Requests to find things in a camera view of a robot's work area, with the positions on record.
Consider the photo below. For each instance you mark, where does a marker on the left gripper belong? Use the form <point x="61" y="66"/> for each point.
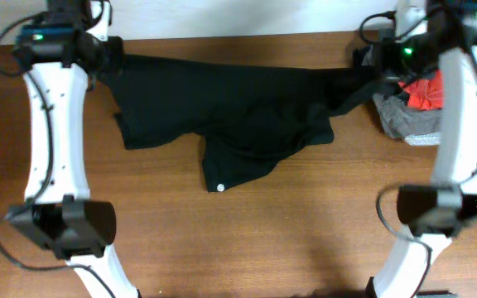
<point x="116" y="55"/>

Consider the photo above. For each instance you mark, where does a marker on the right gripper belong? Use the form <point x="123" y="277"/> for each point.
<point x="386" y="68"/>

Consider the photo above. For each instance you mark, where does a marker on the black polo shirt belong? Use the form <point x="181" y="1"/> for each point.
<point x="251" y="117"/>

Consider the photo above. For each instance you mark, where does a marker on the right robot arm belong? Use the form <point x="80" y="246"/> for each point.
<point x="432" y="215"/>

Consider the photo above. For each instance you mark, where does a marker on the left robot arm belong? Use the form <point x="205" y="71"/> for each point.
<point x="60" y="52"/>

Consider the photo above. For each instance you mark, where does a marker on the red t-shirt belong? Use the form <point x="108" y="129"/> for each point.
<point x="425" y="94"/>

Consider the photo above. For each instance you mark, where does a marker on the grey garment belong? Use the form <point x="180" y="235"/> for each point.
<point x="414" y="127"/>

